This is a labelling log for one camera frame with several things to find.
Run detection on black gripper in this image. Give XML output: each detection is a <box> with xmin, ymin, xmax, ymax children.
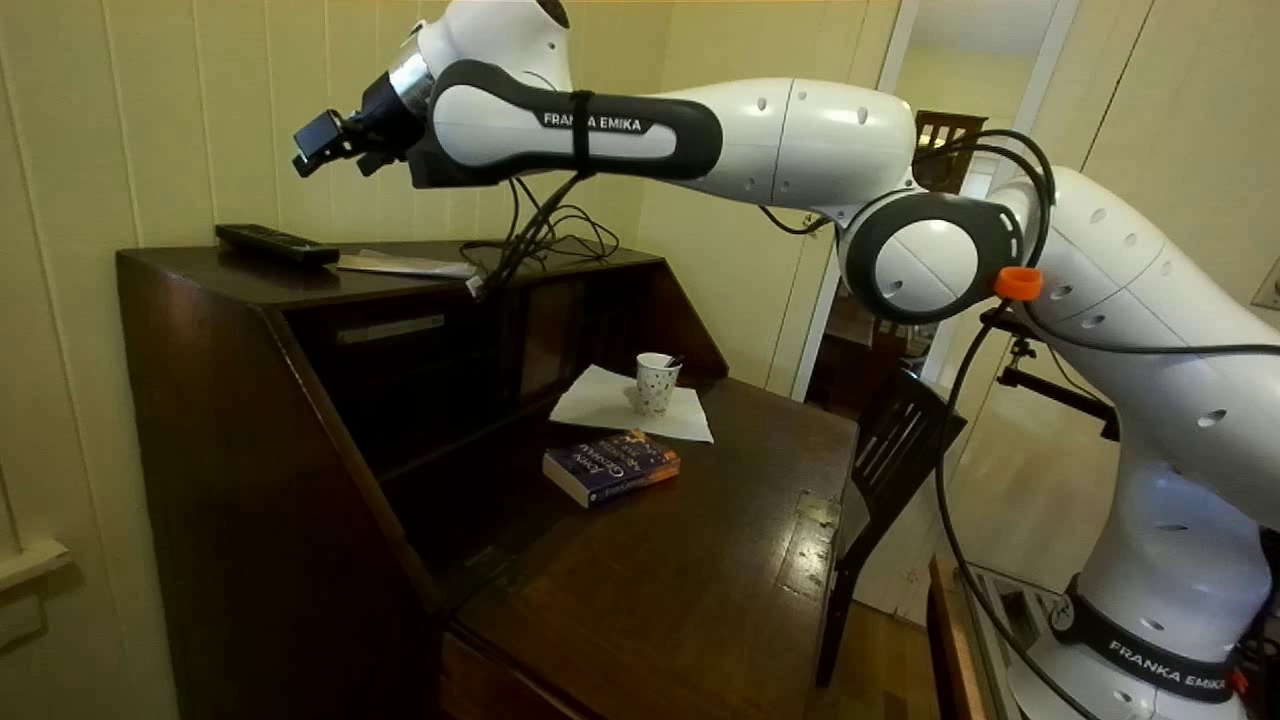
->
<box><xmin>292</xmin><ymin>55</ymin><xmax>442</xmax><ymax>179</ymax></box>

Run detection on black remote control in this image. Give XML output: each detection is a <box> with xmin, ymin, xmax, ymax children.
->
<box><xmin>213</xmin><ymin>221</ymin><xmax>344</xmax><ymax>267</ymax></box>

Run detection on pale paper sheet with torn edge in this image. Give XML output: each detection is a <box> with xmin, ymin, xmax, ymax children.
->
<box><xmin>333</xmin><ymin>243</ymin><xmax>480</xmax><ymax>283</ymax></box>

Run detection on white paper sheet under cup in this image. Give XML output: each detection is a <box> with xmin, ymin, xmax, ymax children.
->
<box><xmin>542</xmin><ymin>360</ymin><xmax>721</xmax><ymax>449</ymax></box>

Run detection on white dotted paper cup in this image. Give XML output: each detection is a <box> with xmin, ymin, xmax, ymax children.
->
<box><xmin>627</xmin><ymin>348</ymin><xmax>684</xmax><ymax>417</ymax></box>

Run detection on blue John Grisham book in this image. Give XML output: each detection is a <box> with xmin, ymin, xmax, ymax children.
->
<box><xmin>538</xmin><ymin>427</ymin><xmax>684</xmax><ymax>513</ymax></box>

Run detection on dark wooden secretary desk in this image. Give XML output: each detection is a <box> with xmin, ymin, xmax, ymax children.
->
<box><xmin>111</xmin><ymin>236</ymin><xmax>863</xmax><ymax>720</ymax></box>

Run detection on dark wooden slatted chair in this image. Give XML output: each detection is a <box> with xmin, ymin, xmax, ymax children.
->
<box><xmin>813</xmin><ymin>374</ymin><xmax>973</xmax><ymax>692</ymax></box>

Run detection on black cable strapped to arm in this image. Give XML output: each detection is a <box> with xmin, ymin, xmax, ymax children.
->
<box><xmin>468</xmin><ymin>89</ymin><xmax>598</xmax><ymax>306</ymax></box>

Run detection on black coiled cable on desk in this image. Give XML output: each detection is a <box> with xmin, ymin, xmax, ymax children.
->
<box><xmin>454</xmin><ymin>198</ymin><xmax>624</xmax><ymax>276</ymax></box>

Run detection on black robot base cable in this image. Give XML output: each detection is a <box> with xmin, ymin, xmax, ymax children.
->
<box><xmin>927</xmin><ymin>123</ymin><xmax>1280</xmax><ymax>720</ymax></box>

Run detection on orange cable clip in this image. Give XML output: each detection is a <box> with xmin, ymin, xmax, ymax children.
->
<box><xmin>990</xmin><ymin>262</ymin><xmax>1049</xmax><ymax>310</ymax></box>

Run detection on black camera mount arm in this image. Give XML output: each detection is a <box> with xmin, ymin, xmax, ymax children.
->
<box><xmin>994</xmin><ymin>330</ymin><xmax>1124</xmax><ymax>443</ymax></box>

